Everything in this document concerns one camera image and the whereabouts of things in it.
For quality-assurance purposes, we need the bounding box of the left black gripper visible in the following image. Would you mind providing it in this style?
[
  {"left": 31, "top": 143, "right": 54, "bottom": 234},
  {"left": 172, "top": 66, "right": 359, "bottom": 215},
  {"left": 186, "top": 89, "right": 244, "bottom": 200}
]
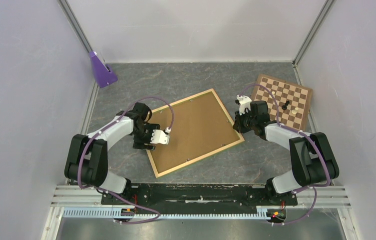
[{"left": 132, "top": 123, "right": 160, "bottom": 151}]

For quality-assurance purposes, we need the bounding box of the brown frame backing board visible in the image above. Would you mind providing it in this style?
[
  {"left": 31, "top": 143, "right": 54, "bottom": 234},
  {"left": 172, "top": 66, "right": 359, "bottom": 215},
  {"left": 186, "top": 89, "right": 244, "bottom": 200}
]
[{"left": 150, "top": 92, "right": 242, "bottom": 174}]

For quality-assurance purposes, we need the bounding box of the light wooden picture frame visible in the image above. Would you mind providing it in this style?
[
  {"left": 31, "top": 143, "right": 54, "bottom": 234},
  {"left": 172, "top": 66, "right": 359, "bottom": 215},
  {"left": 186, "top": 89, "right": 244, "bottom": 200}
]
[{"left": 146, "top": 88, "right": 246, "bottom": 179}]

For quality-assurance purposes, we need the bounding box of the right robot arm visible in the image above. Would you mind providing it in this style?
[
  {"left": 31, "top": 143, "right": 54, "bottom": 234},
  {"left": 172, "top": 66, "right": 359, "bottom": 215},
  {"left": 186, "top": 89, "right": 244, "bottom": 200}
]
[{"left": 233, "top": 96, "right": 340, "bottom": 204}]

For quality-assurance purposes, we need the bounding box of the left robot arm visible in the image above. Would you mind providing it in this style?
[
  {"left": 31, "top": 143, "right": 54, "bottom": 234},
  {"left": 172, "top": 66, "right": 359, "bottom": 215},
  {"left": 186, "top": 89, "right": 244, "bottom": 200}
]
[{"left": 64, "top": 102, "right": 170, "bottom": 204}]

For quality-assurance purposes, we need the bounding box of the black chess piece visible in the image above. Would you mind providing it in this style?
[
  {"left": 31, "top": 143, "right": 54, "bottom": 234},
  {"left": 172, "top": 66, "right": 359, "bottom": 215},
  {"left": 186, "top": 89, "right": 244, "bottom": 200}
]
[{"left": 281, "top": 100, "right": 290, "bottom": 110}]

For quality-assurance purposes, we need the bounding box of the wooden chessboard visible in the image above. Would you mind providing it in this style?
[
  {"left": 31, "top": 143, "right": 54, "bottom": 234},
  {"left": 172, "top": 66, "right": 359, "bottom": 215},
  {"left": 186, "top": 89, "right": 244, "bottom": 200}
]
[{"left": 251, "top": 74, "right": 313, "bottom": 131}]

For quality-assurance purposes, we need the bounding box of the purple plastic stand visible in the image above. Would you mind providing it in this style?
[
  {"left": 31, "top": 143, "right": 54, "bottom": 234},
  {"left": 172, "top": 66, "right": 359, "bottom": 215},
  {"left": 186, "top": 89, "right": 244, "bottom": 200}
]
[{"left": 89, "top": 51, "right": 118, "bottom": 88}]

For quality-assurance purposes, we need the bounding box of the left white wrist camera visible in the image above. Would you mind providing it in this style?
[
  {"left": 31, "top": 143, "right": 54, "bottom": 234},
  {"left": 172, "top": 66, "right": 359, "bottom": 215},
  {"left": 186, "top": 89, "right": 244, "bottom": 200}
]
[{"left": 149, "top": 127, "right": 171, "bottom": 145}]

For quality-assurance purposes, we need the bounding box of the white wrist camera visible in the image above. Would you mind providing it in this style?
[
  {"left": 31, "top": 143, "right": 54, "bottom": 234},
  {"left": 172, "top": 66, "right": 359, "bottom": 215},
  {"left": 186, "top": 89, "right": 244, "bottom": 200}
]
[
  {"left": 149, "top": 127, "right": 171, "bottom": 145},
  {"left": 236, "top": 95, "right": 252, "bottom": 116}
]

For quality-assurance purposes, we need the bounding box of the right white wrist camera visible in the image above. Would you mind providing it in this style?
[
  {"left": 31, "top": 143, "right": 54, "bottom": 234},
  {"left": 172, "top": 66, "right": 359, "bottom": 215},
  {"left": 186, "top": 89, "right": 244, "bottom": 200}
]
[{"left": 236, "top": 95, "right": 252, "bottom": 116}]

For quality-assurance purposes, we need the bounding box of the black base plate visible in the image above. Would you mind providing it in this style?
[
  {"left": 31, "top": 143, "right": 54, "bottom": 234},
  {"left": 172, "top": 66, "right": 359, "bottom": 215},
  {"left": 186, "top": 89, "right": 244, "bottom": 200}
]
[{"left": 101, "top": 183, "right": 298, "bottom": 216}]

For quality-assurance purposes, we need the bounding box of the white slotted cable duct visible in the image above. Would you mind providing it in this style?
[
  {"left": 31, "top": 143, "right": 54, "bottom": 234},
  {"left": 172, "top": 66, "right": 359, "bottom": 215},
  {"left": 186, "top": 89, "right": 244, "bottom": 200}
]
[{"left": 63, "top": 207, "right": 271, "bottom": 220}]

